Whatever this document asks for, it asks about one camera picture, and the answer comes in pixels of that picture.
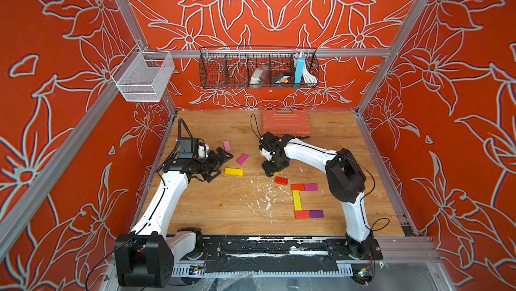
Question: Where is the bright yellow block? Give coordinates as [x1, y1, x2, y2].
[224, 167, 244, 176]

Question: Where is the red cube block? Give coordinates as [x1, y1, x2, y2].
[290, 184, 305, 191]

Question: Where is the lime yellow long block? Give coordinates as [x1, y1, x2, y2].
[292, 190, 302, 211]

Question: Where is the small magenta block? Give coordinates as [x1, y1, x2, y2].
[304, 184, 318, 192]

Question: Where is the long red block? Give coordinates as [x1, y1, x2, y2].
[294, 210, 310, 219]

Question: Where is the dark purple block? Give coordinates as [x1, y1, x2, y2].
[309, 210, 325, 218]

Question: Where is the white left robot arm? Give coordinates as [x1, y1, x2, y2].
[114, 147, 233, 288]

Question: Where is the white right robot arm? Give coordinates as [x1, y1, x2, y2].
[259, 132, 374, 260]

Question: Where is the light pink block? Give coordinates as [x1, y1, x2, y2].
[223, 140, 231, 152]

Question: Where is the small red block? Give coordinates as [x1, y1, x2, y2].
[274, 176, 289, 186]

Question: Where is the orange plastic tool case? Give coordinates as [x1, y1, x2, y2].
[262, 110, 312, 138]

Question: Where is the silver packet in basket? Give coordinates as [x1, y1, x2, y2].
[249, 66, 268, 89]

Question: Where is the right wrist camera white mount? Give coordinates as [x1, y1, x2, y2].
[259, 132, 292, 161]

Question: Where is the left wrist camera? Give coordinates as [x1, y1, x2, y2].
[177, 137, 209, 159]

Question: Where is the black wire wall basket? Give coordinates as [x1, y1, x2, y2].
[199, 46, 320, 89]

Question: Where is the white wire basket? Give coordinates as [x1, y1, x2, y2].
[113, 52, 175, 102]

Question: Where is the aluminium frame post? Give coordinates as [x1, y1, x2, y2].
[115, 0, 149, 51]

